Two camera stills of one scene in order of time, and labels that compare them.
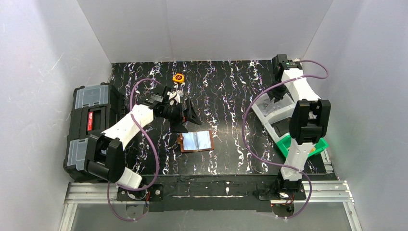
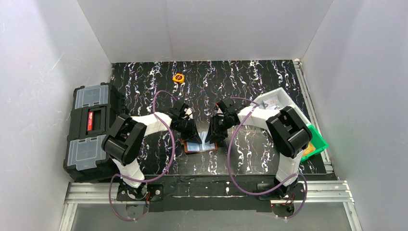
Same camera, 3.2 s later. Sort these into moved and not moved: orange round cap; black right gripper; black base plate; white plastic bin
Moved: black right gripper
Not moved: black base plate; white plastic bin; orange round cap
